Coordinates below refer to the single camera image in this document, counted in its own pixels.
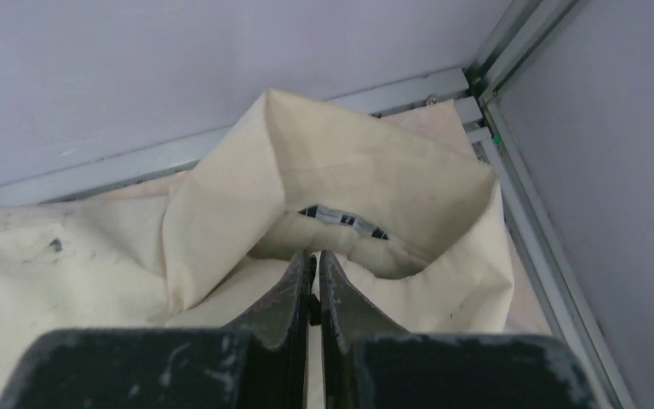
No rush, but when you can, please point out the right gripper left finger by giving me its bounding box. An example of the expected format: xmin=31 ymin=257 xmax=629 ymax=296
xmin=0 ymin=252 xmax=317 ymax=408

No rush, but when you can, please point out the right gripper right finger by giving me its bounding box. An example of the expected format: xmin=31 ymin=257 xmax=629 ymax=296
xmin=318 ymin=251 xmax=598 ymax=408

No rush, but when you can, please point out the cream zip-up jacket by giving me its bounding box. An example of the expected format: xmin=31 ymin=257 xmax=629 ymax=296
xmin=0 ymin=89 xmax=549 ymax=394

